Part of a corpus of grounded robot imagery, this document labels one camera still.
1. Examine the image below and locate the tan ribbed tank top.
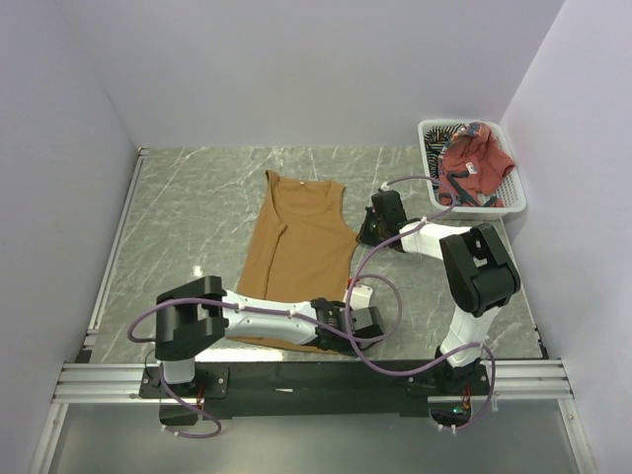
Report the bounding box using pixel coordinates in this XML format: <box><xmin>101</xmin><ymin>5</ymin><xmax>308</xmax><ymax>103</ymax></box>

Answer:
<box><xmin>229</xmin><ymin>169</ymin><xmax>359</xmax><ymax>353</ymax></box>

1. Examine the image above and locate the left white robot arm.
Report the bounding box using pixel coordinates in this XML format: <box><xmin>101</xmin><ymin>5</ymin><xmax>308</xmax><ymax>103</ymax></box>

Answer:
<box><xmin>155</xmin><ymin>276</ymin><xmax>384</xmax><ymax>397</ymax></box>

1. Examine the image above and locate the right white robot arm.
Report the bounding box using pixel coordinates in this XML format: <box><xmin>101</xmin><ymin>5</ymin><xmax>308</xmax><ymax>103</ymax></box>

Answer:
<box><xmin>358</xmin><ymin>190</ymin><xmax>520</xmax><ymax>394</ymax></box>

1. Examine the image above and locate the striped multicolour tank top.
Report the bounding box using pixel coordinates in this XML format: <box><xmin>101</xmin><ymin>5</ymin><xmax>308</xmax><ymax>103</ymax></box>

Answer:
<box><xmin>422</xmin><ymin>122</ymin><xmax>470</xmax><ymax>194</ymax></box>

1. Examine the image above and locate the rust red tank top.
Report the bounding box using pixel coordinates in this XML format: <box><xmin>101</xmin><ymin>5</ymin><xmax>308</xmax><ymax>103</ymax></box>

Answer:
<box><xmin>437</xmin><ymin>121</ymin><xmax>514</xmax><ymax>207</ymax></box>

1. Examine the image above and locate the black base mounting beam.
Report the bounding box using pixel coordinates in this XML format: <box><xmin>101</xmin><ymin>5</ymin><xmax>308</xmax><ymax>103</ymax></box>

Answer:
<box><xmin>138</xmin><ymin>360</ymin><xmax>494</xmax><ymax>420</ymax></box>

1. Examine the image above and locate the white plastic laundry basket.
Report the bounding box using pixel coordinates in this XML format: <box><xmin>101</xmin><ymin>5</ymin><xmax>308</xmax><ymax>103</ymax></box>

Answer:
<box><xmin>418</xmin><ymin>118</ymin><xmax>526</xmax><ymax>221</ymax></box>

